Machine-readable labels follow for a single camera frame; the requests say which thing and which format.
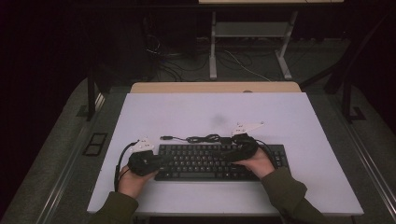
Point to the white board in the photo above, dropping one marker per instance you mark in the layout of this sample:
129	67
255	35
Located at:
186	115

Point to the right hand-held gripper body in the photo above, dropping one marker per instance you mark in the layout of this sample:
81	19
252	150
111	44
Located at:
246	147

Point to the person's left hand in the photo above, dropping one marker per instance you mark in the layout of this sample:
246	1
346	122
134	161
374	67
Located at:
132	183

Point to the black floor outlet frame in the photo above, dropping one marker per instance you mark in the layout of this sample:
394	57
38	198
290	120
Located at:
95	144

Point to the black metal stand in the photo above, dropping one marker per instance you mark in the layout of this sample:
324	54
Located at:
346	99
91	99

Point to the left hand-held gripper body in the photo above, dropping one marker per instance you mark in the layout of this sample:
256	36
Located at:
143	163

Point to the grey round grommet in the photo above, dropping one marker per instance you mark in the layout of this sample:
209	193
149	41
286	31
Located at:
247	91

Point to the black keyboard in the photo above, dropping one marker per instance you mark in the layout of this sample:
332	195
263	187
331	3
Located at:
193	161

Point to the metal floor rail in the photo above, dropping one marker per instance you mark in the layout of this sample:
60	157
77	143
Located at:
374	174
99	101

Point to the person's right hand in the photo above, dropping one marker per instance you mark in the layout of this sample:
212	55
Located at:
260	166

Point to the white metal table frame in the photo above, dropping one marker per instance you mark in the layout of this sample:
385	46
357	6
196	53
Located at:
252	29

